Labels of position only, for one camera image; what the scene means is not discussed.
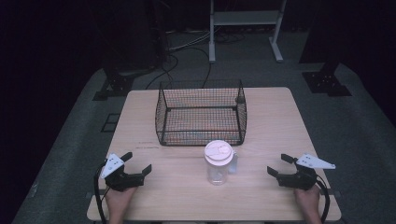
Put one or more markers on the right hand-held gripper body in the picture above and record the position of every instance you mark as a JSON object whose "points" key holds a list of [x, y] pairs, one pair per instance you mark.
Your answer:
{"points": [[300, 179]]}

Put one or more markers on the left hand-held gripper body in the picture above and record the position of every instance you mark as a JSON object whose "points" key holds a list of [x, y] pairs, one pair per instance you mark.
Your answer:
{"points": [[122, 181]]}

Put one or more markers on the clear plastic cup white lid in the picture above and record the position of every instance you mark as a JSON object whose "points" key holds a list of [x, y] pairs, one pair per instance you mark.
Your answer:
{"points": [[218, 161]]}

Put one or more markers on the person's left hand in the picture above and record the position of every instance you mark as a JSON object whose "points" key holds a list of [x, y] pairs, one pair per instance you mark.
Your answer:
{"points": [[120, 199]]}

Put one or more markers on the person's right hand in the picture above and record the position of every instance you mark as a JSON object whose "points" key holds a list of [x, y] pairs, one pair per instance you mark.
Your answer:
{"points": [[308, 199]]}

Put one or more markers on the black stand with base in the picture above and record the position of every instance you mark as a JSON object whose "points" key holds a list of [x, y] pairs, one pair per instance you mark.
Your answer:
{"points": [[327, 81], [120, 82]]}

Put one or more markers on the white metal table frame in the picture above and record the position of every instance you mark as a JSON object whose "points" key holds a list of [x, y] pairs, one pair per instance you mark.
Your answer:
{"points": [[243, 17]]}

